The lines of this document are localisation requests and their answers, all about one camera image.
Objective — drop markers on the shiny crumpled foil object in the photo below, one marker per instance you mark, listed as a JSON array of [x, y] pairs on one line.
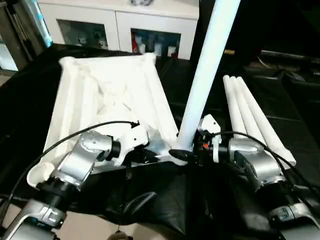
[[138, 2]]

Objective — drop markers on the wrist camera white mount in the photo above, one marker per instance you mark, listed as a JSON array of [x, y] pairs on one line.
[[132, 140], [211, 123]]

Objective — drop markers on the white cabinet with glass doors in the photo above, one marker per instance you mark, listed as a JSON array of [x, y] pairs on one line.
[[120, 22]]

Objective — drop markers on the long grey metal bar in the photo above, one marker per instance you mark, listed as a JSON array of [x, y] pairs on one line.
[[287, 55]]

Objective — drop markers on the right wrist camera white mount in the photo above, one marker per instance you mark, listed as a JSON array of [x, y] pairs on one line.
[[211, 123]]

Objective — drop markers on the black plastic mat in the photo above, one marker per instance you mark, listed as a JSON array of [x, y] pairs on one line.
[[162, 195]]

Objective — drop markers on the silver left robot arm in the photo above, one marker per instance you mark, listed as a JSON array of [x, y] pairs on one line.
[[77, 160]]

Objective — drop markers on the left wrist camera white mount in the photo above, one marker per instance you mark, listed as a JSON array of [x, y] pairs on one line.
[[132, 140]]

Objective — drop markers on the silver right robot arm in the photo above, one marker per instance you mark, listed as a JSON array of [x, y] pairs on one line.
[[265, 165]]

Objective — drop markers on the white plastic table top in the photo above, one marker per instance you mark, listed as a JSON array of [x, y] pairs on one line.
[[82, 95]]

